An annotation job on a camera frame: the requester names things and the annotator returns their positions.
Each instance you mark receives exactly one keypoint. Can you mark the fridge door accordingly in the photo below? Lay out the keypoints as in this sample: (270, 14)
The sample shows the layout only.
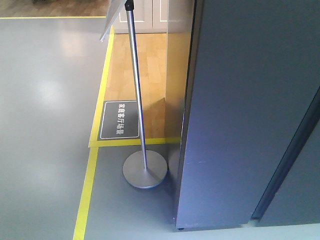
(256, 72)

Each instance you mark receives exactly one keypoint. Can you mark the dark grey fridge body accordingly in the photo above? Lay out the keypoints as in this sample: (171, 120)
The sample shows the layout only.
(292, 196)

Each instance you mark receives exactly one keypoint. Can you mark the black floor label sign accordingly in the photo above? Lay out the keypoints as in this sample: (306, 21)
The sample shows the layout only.
(119, 120)

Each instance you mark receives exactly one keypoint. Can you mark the silver sign stand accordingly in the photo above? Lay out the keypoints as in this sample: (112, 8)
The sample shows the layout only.
(144, 169)

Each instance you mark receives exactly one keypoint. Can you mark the white panelled cabinet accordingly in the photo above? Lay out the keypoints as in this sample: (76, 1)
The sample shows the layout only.
(150, 16)

